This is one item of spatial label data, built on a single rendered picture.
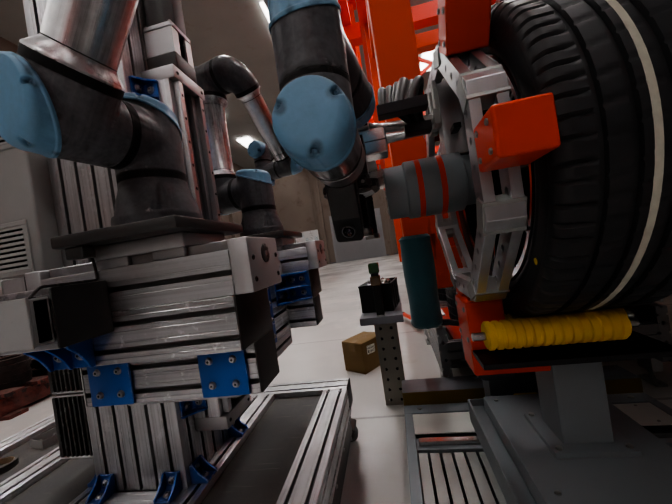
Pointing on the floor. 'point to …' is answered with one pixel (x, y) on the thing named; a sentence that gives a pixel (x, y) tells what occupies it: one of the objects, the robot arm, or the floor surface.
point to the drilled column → (390, 362)
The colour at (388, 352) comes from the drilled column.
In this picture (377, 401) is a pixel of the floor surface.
